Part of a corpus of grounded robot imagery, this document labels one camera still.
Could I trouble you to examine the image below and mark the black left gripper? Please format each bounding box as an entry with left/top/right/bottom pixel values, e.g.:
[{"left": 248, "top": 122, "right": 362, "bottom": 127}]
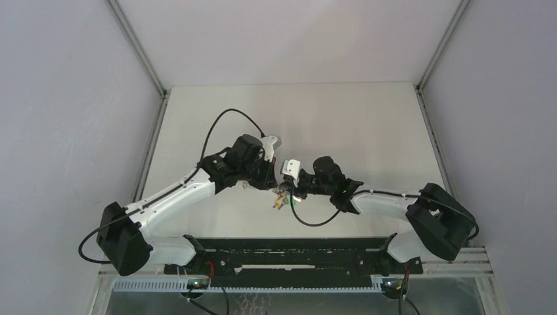
[{"left": 238, "top": 153, "right": 277, "bottom": 191}]

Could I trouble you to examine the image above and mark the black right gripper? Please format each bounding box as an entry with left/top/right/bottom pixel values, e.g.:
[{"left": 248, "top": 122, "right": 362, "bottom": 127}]
[{"left": 280, "top": 171, "right": 333, "bottom": 200}]

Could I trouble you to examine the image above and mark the round key organizer with rings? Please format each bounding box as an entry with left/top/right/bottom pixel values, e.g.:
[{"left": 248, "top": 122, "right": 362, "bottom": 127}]
[{"left": 277, "top": 177, "right": 296, "bottom": 196}]

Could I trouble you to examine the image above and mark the yellow tagged key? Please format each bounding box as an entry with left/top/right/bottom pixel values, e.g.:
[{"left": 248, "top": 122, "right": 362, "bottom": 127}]
[{"left": 273, "top": 196, "right": 284, "bottom": 210}]

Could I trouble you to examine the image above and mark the green tagged key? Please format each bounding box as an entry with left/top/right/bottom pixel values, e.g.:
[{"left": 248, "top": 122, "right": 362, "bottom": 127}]
[{"left": 290, "top": 195, "right": 302, "bottom": 205}]

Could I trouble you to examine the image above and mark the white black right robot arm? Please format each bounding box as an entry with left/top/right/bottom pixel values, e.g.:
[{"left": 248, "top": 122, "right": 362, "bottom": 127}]
[{"left": 282, "top": 156, "right": 479, "bottom": 273}]

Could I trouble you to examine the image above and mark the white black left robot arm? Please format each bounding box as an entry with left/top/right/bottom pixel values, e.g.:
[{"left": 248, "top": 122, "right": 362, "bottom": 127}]
[{"left": 97, "top": 134, "right": 281, "bottom": 276}]

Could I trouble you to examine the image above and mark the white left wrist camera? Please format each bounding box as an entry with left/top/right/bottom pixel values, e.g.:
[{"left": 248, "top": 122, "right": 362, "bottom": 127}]
[{"left": 260, "top": 135, "right": 282, "bottom": 162}]

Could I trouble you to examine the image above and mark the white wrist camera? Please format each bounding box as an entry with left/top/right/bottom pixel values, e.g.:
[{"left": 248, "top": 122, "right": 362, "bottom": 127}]
[
  {"left": 280, "top": 159, "right": 301, "bottom": 180},
  {"left": 260, "top": 135, "right": 282, "bottom": 162}
]

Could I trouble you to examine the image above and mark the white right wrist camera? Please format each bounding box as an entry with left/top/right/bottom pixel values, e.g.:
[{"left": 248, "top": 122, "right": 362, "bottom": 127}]
[{"left": 280, "top": 159, "right": 301, "bottom": 180}]

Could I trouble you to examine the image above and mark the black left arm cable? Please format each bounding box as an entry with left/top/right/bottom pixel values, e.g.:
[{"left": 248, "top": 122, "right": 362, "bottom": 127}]
[{"left": 78, "top": 108, "right": 267, "bottom": 265}]

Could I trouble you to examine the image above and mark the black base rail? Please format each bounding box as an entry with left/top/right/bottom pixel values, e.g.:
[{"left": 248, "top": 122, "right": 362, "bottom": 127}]
[{"left": 164, "top": 237, "right": 424, "bottom": 289}]

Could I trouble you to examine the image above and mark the right aluminium frame post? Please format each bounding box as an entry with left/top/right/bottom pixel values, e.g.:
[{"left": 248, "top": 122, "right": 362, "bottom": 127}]
[{"left": 415, "top": 0, "right": 472, "bottom": 94}]

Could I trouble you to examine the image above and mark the aluminium frame post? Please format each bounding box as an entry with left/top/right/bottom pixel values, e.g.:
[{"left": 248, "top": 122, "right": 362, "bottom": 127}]
[
  {"left": 415, "top": 0, "right": 472, "bottom": 94},
  {"left": 104, "top": 0, "right": 167, "bottom": 98}
]

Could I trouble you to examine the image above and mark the white slotted cable duct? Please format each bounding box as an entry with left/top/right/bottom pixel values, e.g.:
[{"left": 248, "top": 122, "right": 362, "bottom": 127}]
[{"left": 112, "top": 278, "right": 384, "bottom": 294}]

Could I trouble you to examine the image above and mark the left aluminium frame post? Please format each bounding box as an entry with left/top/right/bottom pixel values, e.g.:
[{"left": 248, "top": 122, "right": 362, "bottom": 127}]
[{"left": 104, "top": 0, "right": 167, "bottom": 98}]

